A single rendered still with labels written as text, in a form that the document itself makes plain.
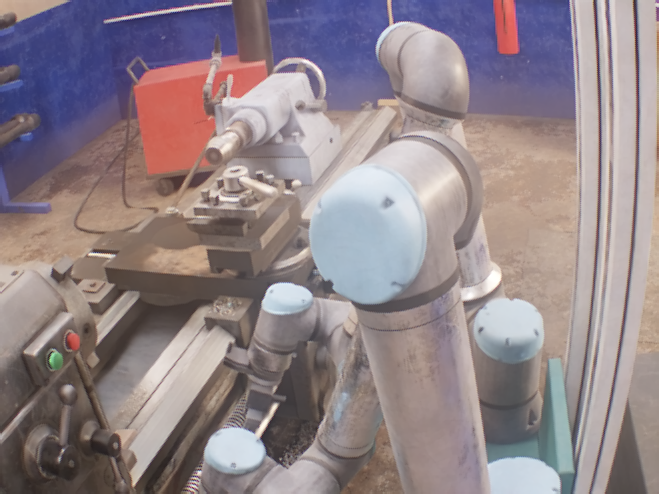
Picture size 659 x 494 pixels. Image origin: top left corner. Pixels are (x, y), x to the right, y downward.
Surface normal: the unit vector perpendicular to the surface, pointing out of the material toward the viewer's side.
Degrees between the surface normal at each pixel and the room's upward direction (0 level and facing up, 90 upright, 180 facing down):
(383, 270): 83
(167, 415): 36
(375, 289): 83
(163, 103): 90
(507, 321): 5
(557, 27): 90
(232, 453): 19
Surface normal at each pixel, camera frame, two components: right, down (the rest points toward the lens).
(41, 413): 0.95, 0.04
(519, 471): -0.06, -0.92
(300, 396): -0.30, 0.46
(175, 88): 0.04, 0.44
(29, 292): 0.59, -0.59
